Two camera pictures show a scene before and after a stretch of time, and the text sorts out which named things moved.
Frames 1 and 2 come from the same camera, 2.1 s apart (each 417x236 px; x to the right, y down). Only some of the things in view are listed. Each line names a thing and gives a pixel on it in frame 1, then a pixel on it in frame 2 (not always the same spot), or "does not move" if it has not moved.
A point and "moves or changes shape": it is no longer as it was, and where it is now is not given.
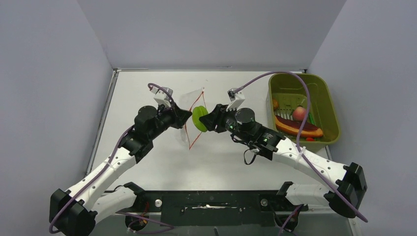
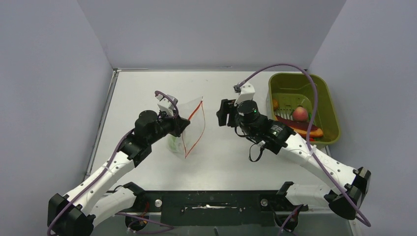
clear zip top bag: [188, 100] moves or changes shape
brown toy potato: [276, 104] does not move
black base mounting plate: [213, 207] does not move
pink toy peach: [299, 113] does not move
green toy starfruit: [197, 111] -> [173, 144]
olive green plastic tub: [289, 91] does not move
